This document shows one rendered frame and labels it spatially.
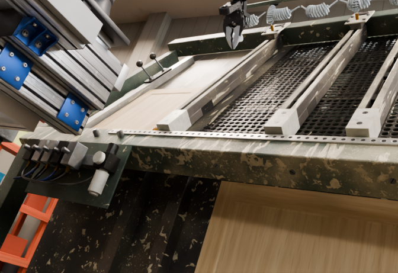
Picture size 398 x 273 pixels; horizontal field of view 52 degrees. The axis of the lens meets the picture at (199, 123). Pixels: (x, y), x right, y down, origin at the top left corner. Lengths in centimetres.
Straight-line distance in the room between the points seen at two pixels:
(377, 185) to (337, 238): 25
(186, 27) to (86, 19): 484
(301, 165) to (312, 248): 28
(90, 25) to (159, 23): 491
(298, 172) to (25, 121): 79
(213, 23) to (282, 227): 456
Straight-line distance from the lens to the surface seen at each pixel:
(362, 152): 111
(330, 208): 132
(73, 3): 107
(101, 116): 199
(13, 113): 126
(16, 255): 516
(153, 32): 593
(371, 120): 121
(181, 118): 156
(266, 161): 118
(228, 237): 142
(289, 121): 131
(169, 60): 273
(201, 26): 576
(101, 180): 144
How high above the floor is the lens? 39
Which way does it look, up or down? 23 degrees up
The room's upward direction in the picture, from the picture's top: 19 degrees clockwise
